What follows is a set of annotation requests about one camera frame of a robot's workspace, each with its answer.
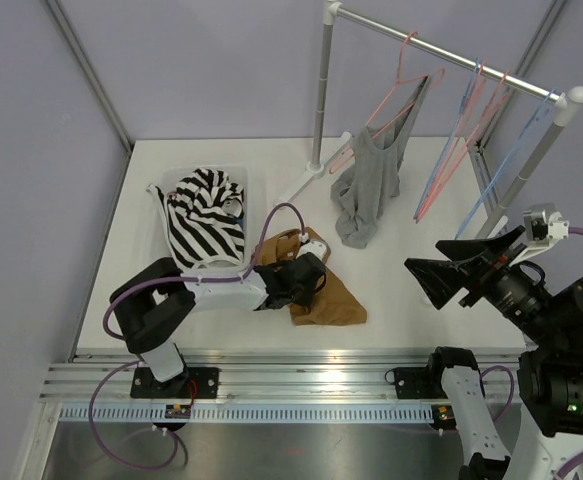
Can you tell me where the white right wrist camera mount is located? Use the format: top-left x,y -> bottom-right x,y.
512,203 -> 570,265

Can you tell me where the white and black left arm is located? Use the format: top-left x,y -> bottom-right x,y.
105,245 -> 327,400

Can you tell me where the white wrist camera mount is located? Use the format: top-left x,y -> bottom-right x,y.
512,203 -> 570,265
296,231 -> 330,263

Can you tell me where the black white striped tank top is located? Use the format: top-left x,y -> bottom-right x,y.
145,167 -> 248,271

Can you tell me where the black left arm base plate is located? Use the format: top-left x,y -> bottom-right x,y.
130,367 -> 220,400

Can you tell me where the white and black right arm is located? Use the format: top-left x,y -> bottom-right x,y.
389,227 -> 583,479

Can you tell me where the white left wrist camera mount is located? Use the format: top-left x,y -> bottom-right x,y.
296,231 -> 330,263

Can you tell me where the white slotted cable duct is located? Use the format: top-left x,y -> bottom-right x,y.
60,403 -> 433,424

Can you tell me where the aluminium mounting rail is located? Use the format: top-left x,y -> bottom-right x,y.
38,344 -> 527,406

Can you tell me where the grey metal clothes rack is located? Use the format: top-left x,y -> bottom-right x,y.
277,1 -> 583,238

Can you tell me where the mustard brown tank top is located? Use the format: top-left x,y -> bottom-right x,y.
256,229 -> 367,326

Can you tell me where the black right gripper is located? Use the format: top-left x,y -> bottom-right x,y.
408,224 -> 566,347

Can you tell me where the grey tank top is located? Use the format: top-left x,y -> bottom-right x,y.
330,75 -> 433,249

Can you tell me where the white plastic basket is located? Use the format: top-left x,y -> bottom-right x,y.
146,164 -> 250,279

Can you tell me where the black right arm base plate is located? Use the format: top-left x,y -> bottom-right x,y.
384,367 -> 447,400

